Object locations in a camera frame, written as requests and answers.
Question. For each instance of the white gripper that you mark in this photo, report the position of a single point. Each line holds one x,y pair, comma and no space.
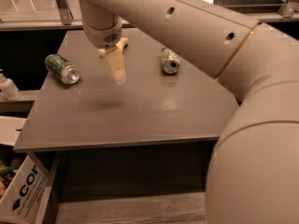
102,36

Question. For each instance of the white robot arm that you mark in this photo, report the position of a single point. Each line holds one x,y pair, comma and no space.
253,175

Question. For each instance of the white green soda can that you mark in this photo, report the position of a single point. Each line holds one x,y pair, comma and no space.
170,60

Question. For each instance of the yellow sponge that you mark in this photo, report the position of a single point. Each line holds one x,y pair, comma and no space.
119,47

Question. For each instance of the white plastic bottle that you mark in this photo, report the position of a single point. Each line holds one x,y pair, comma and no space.
9,88

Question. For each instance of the white cardboard box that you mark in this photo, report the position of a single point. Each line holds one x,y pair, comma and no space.
22,181

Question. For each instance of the metal railing frame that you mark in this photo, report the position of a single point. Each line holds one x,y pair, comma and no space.
54,14

